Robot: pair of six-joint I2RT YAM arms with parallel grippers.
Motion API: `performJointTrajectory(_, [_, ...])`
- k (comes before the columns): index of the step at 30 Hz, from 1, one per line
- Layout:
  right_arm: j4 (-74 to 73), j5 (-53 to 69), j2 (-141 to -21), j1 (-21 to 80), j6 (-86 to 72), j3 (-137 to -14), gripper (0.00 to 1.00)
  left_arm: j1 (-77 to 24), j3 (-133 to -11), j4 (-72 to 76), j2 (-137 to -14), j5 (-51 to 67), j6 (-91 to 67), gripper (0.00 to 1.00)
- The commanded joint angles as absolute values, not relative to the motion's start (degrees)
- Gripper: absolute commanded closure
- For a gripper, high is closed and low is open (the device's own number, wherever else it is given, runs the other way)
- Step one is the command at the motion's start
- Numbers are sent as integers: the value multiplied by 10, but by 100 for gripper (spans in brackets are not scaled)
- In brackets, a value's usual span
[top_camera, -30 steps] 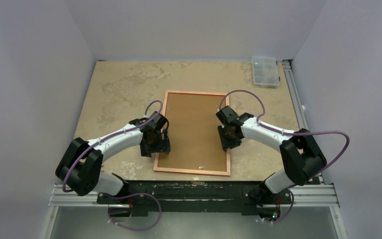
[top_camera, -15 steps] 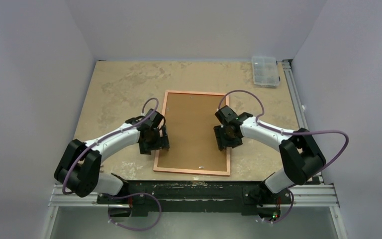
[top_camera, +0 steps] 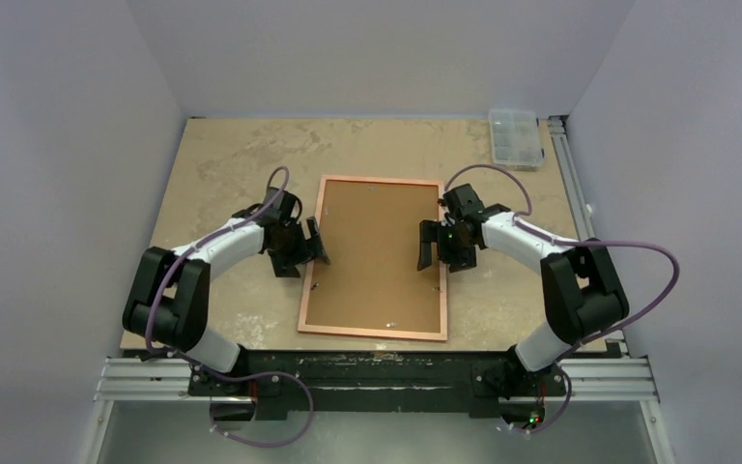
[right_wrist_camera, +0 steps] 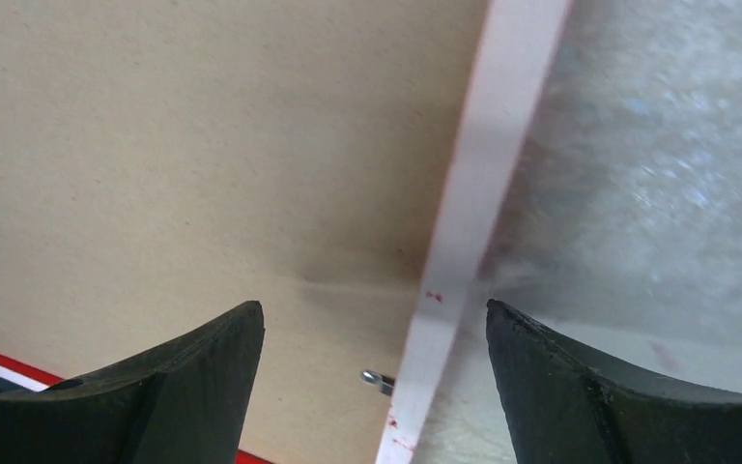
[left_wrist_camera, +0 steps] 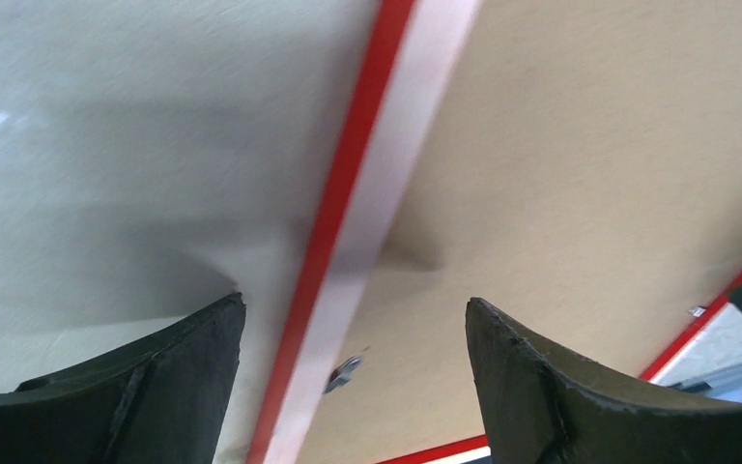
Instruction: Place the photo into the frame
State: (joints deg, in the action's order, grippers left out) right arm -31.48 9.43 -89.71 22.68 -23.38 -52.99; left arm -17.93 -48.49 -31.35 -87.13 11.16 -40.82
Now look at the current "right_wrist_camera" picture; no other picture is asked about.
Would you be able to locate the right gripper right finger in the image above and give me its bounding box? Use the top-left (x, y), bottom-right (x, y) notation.
top-left (486, 300), bottom-right (742, 463)

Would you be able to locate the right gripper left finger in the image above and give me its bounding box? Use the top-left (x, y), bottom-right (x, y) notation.
top-left (0, 301), bottom-right (265, 463)

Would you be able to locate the red picture frame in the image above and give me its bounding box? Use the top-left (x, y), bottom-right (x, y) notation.
top-left (0, 0), bottom-right (574, 464)

